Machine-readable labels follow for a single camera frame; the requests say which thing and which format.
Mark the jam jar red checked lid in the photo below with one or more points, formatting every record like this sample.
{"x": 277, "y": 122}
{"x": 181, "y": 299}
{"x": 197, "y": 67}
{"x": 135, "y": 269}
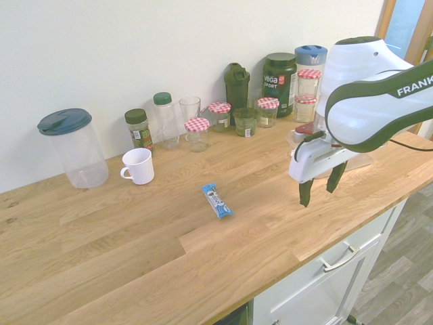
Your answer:
{"x": 197, "y": 135}
{"x": 308, "y": 81}
{"x": 304, "y": 110}
{"x": 220, "y": 118}
{"x": 268, "y": 113}

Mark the spice jar dark lid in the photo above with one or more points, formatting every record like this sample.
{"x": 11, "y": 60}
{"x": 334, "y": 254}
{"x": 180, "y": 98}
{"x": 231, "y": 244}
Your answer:
{"x": 141, "y": 133}

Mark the clear pitcher teal lid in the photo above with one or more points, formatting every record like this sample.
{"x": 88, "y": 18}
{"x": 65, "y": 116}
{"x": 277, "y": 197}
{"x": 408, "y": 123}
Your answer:
{"x": 81, "y": 155}

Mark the dark green shaker bottle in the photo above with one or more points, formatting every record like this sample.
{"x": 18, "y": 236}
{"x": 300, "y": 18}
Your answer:
{"x": 236, "y": 88}

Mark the clear bottle green cap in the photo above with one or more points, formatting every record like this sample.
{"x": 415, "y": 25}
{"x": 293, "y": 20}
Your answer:
{"x": 166, "y": 122}

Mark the green plastic tub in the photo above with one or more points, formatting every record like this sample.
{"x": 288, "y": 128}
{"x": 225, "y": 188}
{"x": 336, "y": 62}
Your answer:
{"x": 245, "y": 123}

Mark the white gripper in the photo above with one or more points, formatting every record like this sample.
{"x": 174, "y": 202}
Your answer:
{"x": 314, "y": 160}

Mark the frosted pitcher blue lid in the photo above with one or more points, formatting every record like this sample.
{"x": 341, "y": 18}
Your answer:
{"x": 309, "y": 55}

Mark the dark Vega protein tub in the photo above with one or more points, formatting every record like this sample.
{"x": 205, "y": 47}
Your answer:
{"x": 279, "y": 84}

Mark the white mug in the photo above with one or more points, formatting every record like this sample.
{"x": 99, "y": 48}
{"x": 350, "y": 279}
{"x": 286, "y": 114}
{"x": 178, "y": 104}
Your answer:
{"x": 140, "y": 167}

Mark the blue protein bar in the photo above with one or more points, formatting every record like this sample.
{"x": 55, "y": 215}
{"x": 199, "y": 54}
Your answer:
{"x": 216, "y": 200}

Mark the tall drinking glass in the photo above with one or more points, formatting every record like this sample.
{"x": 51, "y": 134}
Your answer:
{"x": 189, "y": 108}

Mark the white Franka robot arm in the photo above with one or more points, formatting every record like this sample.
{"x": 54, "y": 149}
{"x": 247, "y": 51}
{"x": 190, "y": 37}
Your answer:
{"x": 355, "y": 101}

